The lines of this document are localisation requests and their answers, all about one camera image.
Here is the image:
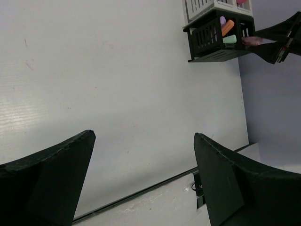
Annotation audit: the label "white two-cell organizer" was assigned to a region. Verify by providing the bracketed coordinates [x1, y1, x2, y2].
[182, 0, 253, 25]

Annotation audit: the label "orange tip grey highlighter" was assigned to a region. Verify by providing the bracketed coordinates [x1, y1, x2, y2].
[222, 20, 235, 37]

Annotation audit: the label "black slotted organizer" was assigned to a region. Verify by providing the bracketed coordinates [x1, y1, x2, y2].
[183, 9, 255, 63]

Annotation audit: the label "pink highlighter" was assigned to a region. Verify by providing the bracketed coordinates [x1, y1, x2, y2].
[242, 36, 263, 46]

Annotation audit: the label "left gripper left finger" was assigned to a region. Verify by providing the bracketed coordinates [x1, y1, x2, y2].
[0, 130, 96, 226]

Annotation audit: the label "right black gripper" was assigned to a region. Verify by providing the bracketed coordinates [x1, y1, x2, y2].
[249, 11, 301, 64]

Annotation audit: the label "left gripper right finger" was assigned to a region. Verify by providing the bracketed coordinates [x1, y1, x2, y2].
[194, 133, 301, 226]

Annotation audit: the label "purple highlighter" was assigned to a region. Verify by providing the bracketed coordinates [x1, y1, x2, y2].
[220, 16, 226, 27]

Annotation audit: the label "green highlighter cap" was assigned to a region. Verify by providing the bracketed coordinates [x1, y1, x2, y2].
[222, 35, 237, 44]

